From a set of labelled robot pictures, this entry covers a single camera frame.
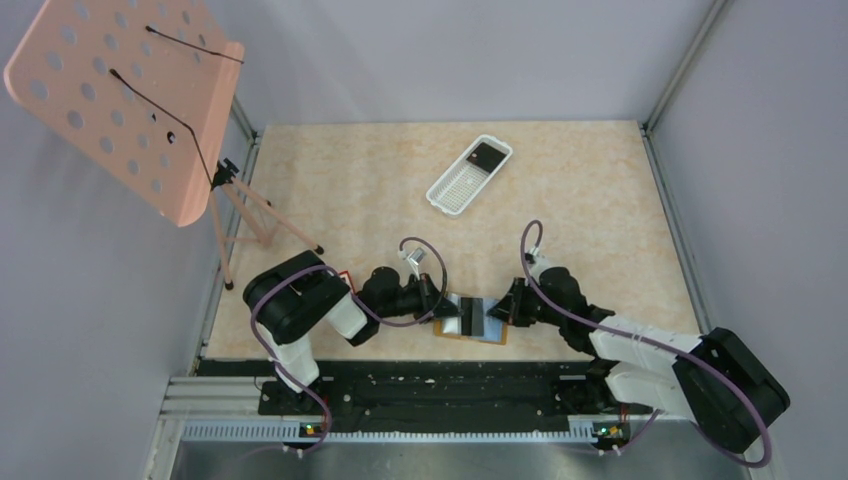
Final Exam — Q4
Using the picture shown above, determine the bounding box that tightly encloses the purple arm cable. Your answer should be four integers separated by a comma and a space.
519, 219, 774, 469
250, 235, 449, 458

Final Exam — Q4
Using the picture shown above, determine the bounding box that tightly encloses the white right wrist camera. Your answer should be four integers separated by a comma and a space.
525, 246, 552, 279

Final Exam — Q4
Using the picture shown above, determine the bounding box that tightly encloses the black card stack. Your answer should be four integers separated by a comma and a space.
466, 141, 507, 174

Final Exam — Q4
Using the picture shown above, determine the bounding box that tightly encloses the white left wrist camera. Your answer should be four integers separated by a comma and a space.
398, 247, 427, 278

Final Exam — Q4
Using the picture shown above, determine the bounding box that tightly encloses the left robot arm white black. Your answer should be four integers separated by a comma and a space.
242, 250, 461, 394

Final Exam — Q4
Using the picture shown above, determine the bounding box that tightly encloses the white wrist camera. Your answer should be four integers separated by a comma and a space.
398, 247, 427, 278
525, 246, 552, 279

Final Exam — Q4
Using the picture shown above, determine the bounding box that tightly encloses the pink perforated music stand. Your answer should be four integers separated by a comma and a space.
1, 1, 288, 251

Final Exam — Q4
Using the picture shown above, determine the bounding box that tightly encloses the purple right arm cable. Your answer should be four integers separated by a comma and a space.
519, 219, 774, 469

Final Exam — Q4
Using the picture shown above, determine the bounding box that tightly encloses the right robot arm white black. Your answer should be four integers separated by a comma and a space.
488, 267, 791, 454

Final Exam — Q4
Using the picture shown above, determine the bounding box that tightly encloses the white perforated plastic tray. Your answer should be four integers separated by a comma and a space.
425, 134, 514, 218

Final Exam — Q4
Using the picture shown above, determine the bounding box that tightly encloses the red white grid card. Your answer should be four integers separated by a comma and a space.
337, 270, 358, 295

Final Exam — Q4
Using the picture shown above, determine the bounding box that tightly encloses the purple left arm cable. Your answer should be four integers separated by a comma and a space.
250, 235, 449, 458

